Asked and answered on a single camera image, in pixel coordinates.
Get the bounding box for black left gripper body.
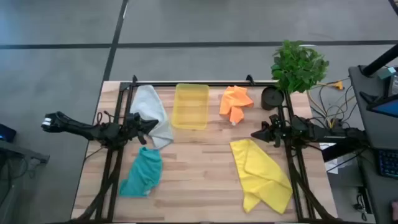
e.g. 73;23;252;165
123;111;147;139

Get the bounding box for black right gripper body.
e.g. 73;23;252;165
262;113;287;144

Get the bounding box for grey microfiber towel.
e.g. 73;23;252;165
129;84;174;150

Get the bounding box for orange microfiber towel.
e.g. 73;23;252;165
218;85;254;126

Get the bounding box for teal microfiber towel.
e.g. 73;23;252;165
119;146;164;198

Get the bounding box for yellow microfiber towel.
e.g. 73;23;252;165
229;138;294;216

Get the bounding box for black plant pot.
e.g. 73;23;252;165
260;86;285;111

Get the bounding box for yellow translucent plastic bin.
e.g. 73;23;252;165
170;83;210;131

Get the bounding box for green leafy plant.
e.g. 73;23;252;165
270;39;330;95

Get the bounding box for black desk beam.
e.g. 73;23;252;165
322;141;369;163

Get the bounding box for grey desk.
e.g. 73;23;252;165
348;64;398;224

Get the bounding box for grey metal stand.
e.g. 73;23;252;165
0;139;50;224

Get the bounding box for blue-screen laptop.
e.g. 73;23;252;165
366;94;398;119

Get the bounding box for black backlit keyboard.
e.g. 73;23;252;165
377;148;398;179

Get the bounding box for black slanted pole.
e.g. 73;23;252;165
359;43;398;78

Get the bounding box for small teal box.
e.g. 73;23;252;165
377;66;397;80

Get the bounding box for black device blue light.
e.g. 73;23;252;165
0;123;17;144

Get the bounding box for black aluminium table frame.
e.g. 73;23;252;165
70;74;343;224

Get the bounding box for yellow extension cable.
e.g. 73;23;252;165
307;79;357;129

